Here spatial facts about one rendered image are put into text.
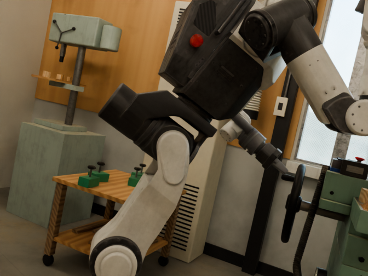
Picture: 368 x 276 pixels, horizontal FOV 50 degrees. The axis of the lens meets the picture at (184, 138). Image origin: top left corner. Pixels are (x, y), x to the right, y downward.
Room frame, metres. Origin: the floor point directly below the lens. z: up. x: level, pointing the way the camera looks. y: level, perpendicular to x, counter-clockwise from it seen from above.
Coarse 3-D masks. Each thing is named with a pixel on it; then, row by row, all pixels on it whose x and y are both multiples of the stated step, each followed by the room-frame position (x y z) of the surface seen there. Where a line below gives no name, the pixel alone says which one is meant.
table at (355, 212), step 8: (320, 200) 1.26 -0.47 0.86; (328, 200) 1.25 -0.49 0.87; (328, 208) 1.25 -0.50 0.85; (336, 208) 1.24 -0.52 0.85; (344, 208) 1.23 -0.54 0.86; (352, 208) 1.20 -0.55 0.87; (360, 208) 1.05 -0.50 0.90; (352, 216) 1.15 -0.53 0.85; (360, 216) 1.03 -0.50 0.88; (360, 224) 1.02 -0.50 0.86; (360, 232) 1.02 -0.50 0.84
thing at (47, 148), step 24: (72, 24) 3.04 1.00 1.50; (96, 24) 2.94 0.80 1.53; (96, 48) 3.00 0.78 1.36; (48, 72) 3.15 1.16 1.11; (72, 96) 3.07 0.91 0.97; (48, 120) 3.08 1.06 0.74; (72, 120) 3.09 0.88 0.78; (24, 144) 2.95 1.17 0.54; (48, 144) 2.85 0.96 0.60; (72, 144) 2.88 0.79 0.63; (96, 144) 3.14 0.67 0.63; (24, 168) 2.93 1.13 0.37; (48, 168) 2.83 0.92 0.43; (72, 168) 2.93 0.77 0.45; (96, 168) 3.19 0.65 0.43; (24, 192) 2.91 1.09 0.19; (48, 192) 2.82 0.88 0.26; (72, 192) 2.98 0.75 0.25; (24, 216) 2.90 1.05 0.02; (48, 216) 2.80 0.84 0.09; (72, 216) 3.02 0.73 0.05
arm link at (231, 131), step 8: (232, 120) 1.53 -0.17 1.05; (240, 120) 1.49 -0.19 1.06; (224, 128) 1.51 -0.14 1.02; (232, 128) 1.51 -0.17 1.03; (240, 128) 1.51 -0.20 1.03; (248, 128) 1.48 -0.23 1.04; (224, 136) 1.54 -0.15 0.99; (232, 136) 1.51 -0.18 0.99; (240, 136) 1.52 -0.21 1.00; (248, 136) 1.49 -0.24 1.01; (240, 144) 1.52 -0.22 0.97
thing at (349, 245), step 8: (344, 224) 1.30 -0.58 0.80; (336, 232) 1.50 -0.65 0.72; (344, 232) 1.25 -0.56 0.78; (344, 240) 1.19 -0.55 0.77; (352, 240) 1.14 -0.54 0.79; (360, 240) 1.13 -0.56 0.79; (344, 248) 1.15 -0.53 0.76; (352, 248) 1.14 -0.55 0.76; (360, 248) 1.13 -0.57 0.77; (344, 256) 1.14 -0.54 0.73; (352, 256) 1.14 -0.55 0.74; (360, 256) 1.13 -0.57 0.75; (352, 264) 1.14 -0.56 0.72; (360, 264) 1.13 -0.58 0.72
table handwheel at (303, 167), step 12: (300, 168) 1.36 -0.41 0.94; (300, 180) 1.31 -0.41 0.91; (300, 192) 1.52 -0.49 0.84; (288, 204) 1.28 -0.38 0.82; (300, 204) 1.38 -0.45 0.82; (288, 216) 1.28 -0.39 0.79; (324, 216) 1.37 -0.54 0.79; (336, 216) 1.35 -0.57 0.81; (288, 228) 1.29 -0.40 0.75; (288, 240) 1.34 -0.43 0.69
